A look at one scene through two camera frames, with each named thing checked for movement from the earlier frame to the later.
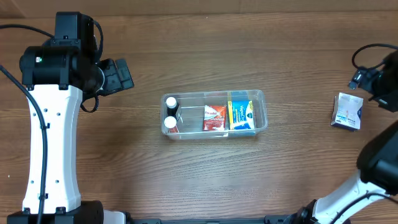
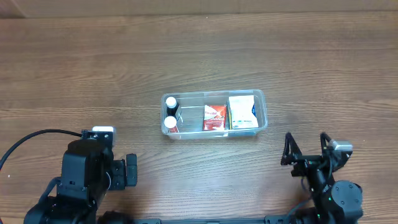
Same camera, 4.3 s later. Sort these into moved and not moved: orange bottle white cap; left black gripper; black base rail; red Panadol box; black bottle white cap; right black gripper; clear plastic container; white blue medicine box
Moved: left black gripper; white blue medicine box; right black gripper
Not moved: clear plastic container; black bottle white cap; black base rail; orange bottle white cap; red Panadol box
